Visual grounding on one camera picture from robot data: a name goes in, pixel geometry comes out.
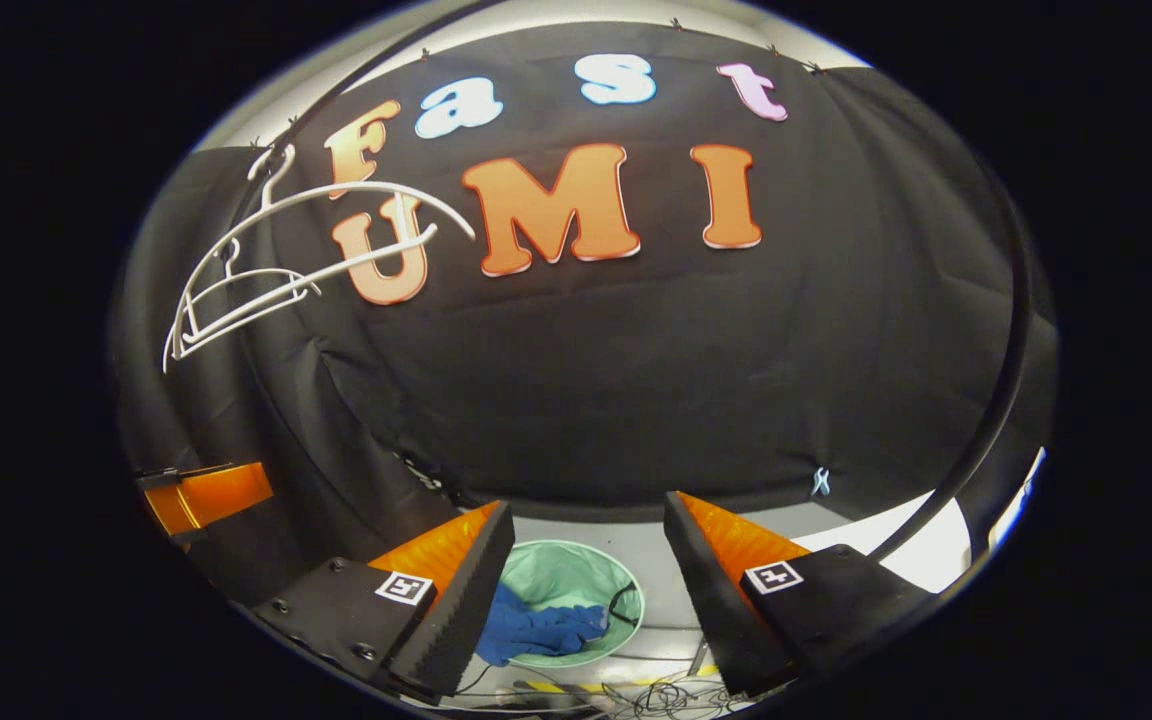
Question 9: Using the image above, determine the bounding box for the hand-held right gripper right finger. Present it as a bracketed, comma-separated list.
[663, 490, 937, 699]

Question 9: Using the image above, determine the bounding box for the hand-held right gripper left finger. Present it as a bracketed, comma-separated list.
[254, 500, 517, 699]

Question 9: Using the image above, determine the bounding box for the blue corduroy jacket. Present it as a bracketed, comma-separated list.
[474, 583, 609, 667]

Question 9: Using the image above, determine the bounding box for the green laundry hamper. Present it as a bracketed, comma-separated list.
[481, 540, 645, 669]

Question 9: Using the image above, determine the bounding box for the white clothes hanger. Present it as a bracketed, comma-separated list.
[162, 143, 478, 373]
[176, 238, 322, 346]

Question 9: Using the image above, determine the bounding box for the black backdrop cloth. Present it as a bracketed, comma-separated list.
[116, 20, 1057, 611]

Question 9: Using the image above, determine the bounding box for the tangle of black cables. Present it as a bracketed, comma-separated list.
[456, 655, 742, 717]

